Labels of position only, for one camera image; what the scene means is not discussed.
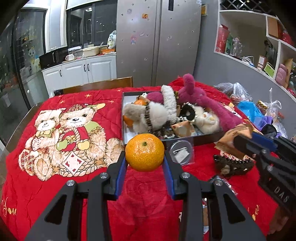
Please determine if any brown paper bear box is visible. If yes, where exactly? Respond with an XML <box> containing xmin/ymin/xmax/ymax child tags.
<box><xmin>215</xmin><ymin>123</ymin><xmax>253</xmax><ymax>159</ymax></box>

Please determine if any magenta plush bear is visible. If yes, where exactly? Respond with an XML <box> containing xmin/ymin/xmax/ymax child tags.
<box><xmin>147</xmin><ymin>74</ymin><xmax>243</xmax><ymax>132</ymax></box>

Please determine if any cream fluffy plush toy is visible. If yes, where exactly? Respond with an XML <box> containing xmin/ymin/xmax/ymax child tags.
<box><xmin>123</xmin><ymin>95</ymin><xmax>178</xmax><ymax>133</ymax></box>

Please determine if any orange mandarin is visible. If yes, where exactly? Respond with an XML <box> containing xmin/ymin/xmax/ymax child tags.
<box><xmin>125</xmin><ymin>133</ymin><xmax>165</xmax><ymax>172</ymax></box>
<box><xmin>123</xmin><ymin>115</ymin><xmax>133</xmax><ymax>127</ymax></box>
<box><xmin>133</xmin><ymin>99</ymin><xmax>148</xmax><ymax>106</ymax></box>

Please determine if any wooden bead bracelet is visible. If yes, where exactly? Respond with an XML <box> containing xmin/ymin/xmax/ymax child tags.
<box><xmin>143</xmin><ymin>107</ymin><xmax>155</xmax><ymax>134</ymax></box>

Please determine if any black white lace scrunchie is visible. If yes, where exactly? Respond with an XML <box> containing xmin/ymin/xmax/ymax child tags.
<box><xmin>179</xmin><ymin>102</ymin><xmax>196</xmax><ymax>121</ymax></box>

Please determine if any person right hand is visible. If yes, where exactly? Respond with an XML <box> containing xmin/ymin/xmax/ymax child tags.
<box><xmin>268</xmin><ymin>206</ymin><xmax>289</xmax><ymax>234</ymax></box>

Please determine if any purple cloth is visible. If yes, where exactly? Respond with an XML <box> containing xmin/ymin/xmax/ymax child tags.
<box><xmin>259</xmin><ymin>115</ymin><xmax>273</xmax><ymax>128</ymax></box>

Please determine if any round anime badge in bag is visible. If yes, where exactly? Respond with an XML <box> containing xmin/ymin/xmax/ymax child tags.
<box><xmin>202</xmin><ymin>203</ymin><xmax>209</xmax><ymax>235</ymax></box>

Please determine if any clear plastic bag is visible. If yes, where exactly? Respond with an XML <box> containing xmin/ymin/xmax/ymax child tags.
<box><xmin>265</xmin><ymin>88</ymin><xmax>288</xmax><ymax>138</ymax></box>

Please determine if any blue plastic bag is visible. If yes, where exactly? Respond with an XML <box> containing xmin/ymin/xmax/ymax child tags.
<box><xmin>237</xmin><ymin>101</ymin><xmax>267</xmax><ymax>127</ymax></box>

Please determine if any dark anime card sleeve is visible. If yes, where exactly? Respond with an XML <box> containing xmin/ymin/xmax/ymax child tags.
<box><xmin>208</xmin><ymin>175</ymin><xmax>238</xmax><ymax>196</ymax></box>

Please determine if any cream plush puppy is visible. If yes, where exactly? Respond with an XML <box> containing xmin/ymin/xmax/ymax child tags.
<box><xmin>193</xmin><ymin>106</ymin><xmax>220</xmax><ymax>135</ymax></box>

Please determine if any pink pouch on shelf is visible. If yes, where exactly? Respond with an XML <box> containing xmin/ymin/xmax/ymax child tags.
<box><xmin>275</xmin><ymin>64</ymin><xmax>288</xmax><ymax>88</ymax></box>

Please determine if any silver pin badge in bag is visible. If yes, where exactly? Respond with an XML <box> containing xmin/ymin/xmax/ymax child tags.
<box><xmin>169</xmin><ymin>140</ymin><xmax>194</xmax><ymax>166</ymax></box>

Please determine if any red bear print blanket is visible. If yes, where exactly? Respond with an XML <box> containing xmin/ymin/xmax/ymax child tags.
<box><xmin>0</xmin><ymin>77</ymin><xmax>280</xmax><ymax>241</ymax></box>

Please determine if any red gift box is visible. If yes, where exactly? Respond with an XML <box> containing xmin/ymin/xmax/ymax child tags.
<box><xmin>215</xmin><ymin>24</ymin><xmax>230</xmax><ymax>53</ymax></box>

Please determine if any black shallow tray box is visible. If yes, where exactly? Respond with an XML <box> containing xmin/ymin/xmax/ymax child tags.
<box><xmin>121</xmin><ymin>90</ymin><xmax>224</xmax><ymax>148</ymax></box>

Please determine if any wooden chair back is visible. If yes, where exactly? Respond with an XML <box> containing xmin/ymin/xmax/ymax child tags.
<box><xmin>53</xmin><ymin>76</ymin><xmax>133</xmax><ymax>96</ymax></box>

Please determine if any silver double door refrigerator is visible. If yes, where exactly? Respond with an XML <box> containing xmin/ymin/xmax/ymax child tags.
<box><xmin>116</xmin><ymin>0</ymin><xmax>202</xmax><ymax>87</ymax></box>

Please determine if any white kitchen cabinet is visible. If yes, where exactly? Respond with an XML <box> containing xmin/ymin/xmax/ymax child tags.
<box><xmin>42</xmin><ymin>54</ymin><xmax>117</xmax><ymax>96</ymax></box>

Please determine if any black microwave oven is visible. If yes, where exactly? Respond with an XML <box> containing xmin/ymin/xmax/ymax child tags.
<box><xmin>39</xmin><ymin>47</ymin><xmax>69</xmax><ymax>70</ymax></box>

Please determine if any white mug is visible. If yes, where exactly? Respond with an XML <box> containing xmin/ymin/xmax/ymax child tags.
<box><xmin>65</xmin><ymin>54</ymin><xmax>75</xmax><ymax>61</ymax></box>

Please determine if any white wall shelf unit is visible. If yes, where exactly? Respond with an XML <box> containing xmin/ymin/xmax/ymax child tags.
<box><xmin>214</xmin><ymin>1</ymin><xmax>295</xmax><ymax>100</ymax></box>

